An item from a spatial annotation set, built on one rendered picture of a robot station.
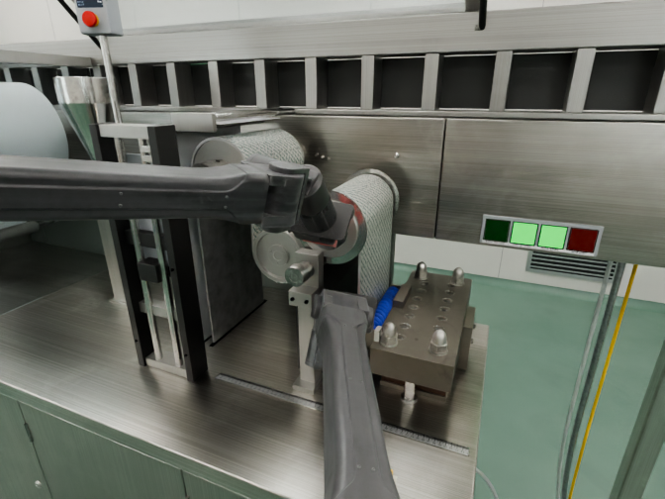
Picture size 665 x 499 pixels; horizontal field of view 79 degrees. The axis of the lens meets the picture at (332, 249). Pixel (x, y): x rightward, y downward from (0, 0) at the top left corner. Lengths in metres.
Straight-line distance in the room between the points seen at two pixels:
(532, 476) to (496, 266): 1.91
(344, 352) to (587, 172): 0.73
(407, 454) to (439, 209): 0.57
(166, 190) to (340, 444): 0.29
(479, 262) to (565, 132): 2.65
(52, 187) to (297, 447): 0.59
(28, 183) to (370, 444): 0.35
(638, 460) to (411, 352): 0.97
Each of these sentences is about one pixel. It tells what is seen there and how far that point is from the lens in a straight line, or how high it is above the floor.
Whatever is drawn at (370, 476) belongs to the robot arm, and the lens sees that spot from 0.35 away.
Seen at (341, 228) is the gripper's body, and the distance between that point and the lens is 0.64.
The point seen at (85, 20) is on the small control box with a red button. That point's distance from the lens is 1.08.
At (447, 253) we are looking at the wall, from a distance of 3.59.
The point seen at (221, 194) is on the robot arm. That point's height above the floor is 1.39.
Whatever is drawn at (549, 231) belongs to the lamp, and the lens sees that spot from 1.05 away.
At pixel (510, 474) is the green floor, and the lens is 2.07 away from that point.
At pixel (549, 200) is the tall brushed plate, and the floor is 1.27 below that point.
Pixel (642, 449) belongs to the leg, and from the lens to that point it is 1.60.
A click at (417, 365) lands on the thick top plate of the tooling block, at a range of 0.81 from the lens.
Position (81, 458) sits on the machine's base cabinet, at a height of 0.71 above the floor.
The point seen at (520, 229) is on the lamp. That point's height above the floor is 1.19.
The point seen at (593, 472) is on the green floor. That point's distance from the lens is 2.23.
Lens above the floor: 1.49
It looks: 21 degrees down
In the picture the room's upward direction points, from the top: straight up
